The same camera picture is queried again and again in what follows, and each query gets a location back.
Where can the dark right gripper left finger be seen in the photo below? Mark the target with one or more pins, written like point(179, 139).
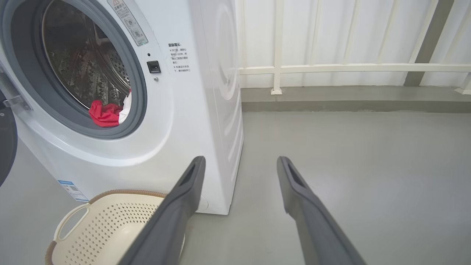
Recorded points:
point(173, 221)

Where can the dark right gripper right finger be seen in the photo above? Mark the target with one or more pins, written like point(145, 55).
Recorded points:
point(312, 221)

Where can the red and white garment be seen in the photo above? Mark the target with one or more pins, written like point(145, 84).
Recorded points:
point(105, 116)

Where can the dark washing machine door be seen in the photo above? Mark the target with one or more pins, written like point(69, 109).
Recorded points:
point(6, 147)

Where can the cream perforated laundry basket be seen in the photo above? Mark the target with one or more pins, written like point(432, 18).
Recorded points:
point(106, 228)

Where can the white front-load washing machine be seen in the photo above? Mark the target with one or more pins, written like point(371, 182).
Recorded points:
point(191, 129)

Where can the stainless steel washing machine drum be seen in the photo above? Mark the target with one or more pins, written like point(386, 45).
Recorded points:
point(81, 62)

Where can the round white filter cover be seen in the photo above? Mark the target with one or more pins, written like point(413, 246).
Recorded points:
point(203, 203)

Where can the blue energy label sticker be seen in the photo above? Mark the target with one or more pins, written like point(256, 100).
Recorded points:
point(73, 190)

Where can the white metal railing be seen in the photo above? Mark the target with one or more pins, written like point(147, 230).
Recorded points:
point(331, 68)

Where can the printed notice text label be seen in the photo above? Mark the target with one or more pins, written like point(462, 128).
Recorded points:
point(179, 57)

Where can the grey warning sticker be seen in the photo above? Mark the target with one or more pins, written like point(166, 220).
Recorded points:
point(128, 22)

